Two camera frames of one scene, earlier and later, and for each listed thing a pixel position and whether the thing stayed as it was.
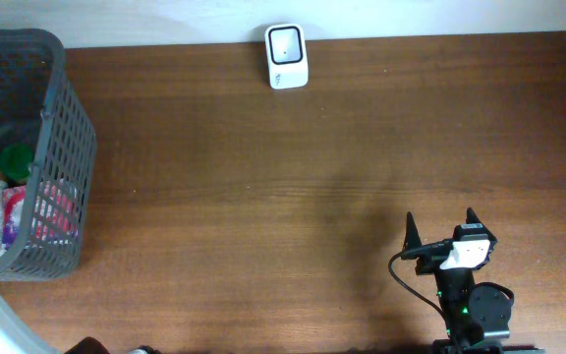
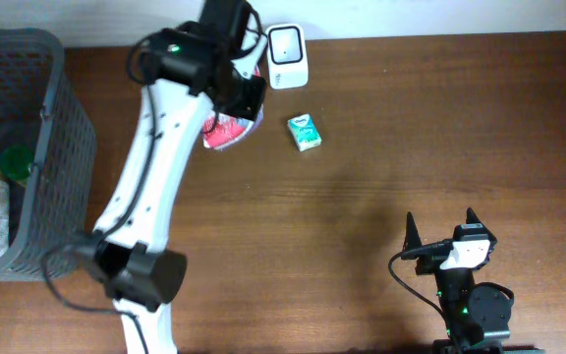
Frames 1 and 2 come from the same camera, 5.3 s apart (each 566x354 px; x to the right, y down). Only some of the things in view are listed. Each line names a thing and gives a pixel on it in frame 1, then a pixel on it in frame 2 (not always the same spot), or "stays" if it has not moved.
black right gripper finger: x=471 y=216 stays
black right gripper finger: x=412 y=237 stays
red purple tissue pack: x=55 y=213 → x=230 y=131
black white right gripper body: x=430 y=265 stays
